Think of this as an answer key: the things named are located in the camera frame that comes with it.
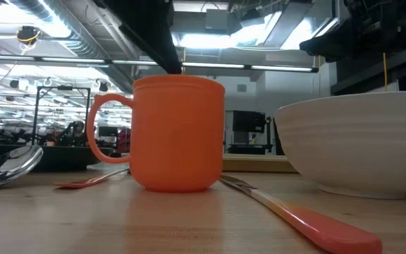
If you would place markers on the red fabric bundle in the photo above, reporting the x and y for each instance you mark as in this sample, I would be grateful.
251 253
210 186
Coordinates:
123 141

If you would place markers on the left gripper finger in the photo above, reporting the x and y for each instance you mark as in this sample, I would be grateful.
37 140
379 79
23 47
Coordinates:
164 49

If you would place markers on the black computer monitor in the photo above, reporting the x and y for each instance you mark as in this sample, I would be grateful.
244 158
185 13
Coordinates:
249 121

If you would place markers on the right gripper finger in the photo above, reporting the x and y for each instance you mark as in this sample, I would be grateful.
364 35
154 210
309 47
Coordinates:
326 47

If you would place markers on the white ceramic bowl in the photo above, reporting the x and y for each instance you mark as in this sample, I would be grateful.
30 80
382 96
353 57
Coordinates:
358 141

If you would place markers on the orange plastic mug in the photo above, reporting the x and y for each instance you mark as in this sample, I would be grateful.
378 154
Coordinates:
178 134

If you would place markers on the beige plastic tray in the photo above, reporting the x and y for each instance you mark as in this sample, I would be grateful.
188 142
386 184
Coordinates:
256 164

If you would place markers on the black metal gantry frame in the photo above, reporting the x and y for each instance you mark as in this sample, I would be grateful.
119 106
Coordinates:
36 116

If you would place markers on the long ceiling light bar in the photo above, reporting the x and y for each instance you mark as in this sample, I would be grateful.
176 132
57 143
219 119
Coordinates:
210 65

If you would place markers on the person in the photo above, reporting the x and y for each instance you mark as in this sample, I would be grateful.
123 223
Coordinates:
78 130

